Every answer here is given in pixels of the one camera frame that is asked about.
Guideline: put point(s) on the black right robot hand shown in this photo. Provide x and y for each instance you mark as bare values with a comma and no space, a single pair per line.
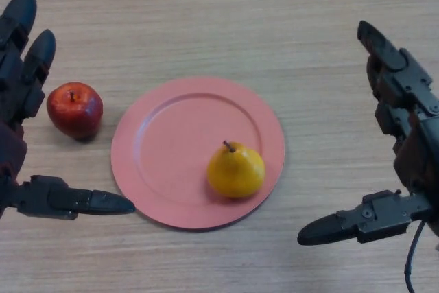
418,149

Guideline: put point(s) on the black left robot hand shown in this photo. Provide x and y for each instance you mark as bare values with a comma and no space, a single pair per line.
13,101

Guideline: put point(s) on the yellow pear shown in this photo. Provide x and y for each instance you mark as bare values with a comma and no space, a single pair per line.
236,173

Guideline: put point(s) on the pink round plate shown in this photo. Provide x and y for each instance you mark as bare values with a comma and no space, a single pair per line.
171,142

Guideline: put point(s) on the red apple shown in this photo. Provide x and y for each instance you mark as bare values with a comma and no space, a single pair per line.
75,111

